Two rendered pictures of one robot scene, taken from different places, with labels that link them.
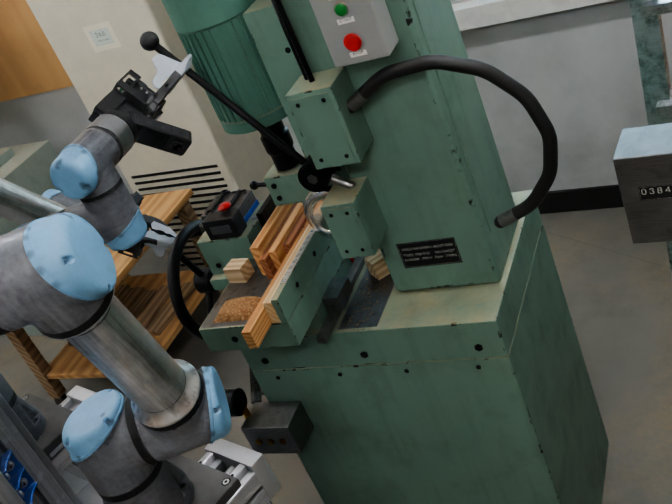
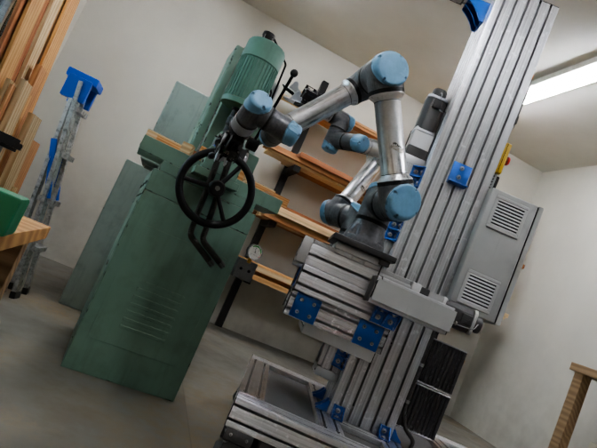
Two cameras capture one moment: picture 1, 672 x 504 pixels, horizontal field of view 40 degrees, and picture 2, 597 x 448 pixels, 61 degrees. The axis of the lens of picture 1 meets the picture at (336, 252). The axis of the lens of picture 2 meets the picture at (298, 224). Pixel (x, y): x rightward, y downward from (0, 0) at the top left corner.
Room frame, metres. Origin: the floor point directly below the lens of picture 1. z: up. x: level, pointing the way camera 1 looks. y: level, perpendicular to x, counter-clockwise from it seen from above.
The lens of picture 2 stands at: (3.12, 1.70, 0.62)
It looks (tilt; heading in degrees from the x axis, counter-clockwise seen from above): 6 degrees up; 219
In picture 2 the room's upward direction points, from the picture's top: 23 degrees clockwise
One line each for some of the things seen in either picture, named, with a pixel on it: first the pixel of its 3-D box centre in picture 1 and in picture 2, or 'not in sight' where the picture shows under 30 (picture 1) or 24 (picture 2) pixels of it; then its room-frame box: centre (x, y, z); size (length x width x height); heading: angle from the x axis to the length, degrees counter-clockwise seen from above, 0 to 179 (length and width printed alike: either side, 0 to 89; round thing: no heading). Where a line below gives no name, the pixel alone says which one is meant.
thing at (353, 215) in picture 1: (354, 218); (244, 165); (1.51, -0.06, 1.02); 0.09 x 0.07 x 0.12; 148
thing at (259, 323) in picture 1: (306, 240); (224, 173); (1.69, 0.05, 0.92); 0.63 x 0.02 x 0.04; 148
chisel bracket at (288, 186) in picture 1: (304, 182); not in sight; (1.73, 0.00, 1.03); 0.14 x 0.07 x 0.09; 58
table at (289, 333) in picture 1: (281, 249); (211, 176); (1.79, 0.11, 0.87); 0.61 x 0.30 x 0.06; 148
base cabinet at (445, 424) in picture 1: (446, 410); (154, 285); (1.68, -0.09, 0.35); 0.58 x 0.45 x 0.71; 58
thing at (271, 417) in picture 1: (276, 428); (242, 268); (1.59, 0.28, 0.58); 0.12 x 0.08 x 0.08; 58
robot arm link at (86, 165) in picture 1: (86, 164); (341, 120); (1.42, 0.31, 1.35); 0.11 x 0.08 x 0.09; 148
